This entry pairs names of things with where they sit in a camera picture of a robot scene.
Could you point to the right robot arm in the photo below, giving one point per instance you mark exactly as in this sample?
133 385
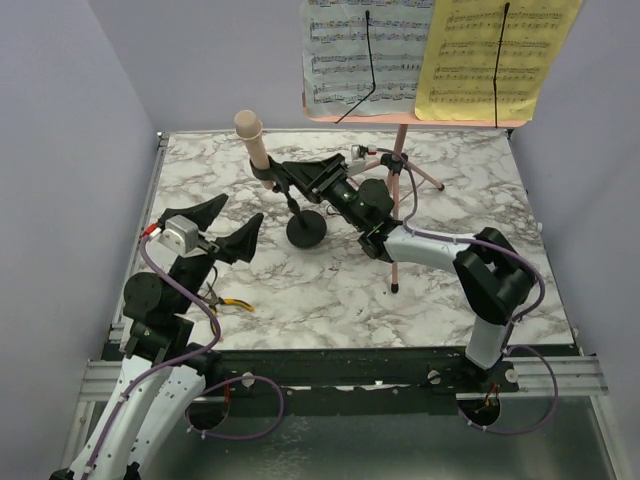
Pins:
495 279

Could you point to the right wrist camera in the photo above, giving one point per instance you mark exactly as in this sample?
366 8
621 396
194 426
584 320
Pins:
360 159

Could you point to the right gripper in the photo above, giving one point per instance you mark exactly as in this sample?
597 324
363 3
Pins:
327 174

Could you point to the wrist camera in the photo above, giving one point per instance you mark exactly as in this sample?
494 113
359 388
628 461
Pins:
360 159
179 234

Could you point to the black microphone desk stand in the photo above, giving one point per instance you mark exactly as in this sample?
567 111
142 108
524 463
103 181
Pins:
306 228

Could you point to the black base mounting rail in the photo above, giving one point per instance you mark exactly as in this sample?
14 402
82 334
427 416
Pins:
343 382

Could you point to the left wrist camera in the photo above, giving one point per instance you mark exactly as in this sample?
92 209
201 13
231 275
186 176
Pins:
179 234

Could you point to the yellow sheet music paper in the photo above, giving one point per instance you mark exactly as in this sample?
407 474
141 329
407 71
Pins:
486 61

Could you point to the yellow handled pliers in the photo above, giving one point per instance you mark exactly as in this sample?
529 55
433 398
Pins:
213 300

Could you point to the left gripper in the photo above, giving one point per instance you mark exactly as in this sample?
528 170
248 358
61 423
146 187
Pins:
240 244

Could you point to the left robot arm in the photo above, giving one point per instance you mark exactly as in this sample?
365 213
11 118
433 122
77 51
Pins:
169 356

